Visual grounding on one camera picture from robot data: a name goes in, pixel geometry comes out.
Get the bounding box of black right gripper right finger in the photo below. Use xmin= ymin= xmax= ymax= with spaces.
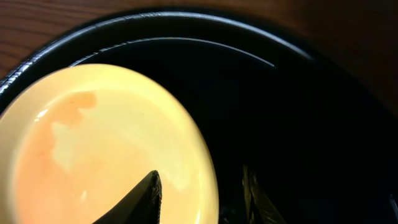
xmin=243 ymin=165 xmax=286 ymax=224

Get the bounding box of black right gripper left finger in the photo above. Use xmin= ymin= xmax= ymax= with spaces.
xmin=93 ymin=170 xmax=162 ymax=224

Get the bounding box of yellow plate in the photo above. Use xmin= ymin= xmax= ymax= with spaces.
xmin=1 ymin=64 xmax=219 ymax=223

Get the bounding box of round black tray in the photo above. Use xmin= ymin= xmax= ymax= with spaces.
xmin=1 ymin=7 xmax=397 ymax=223

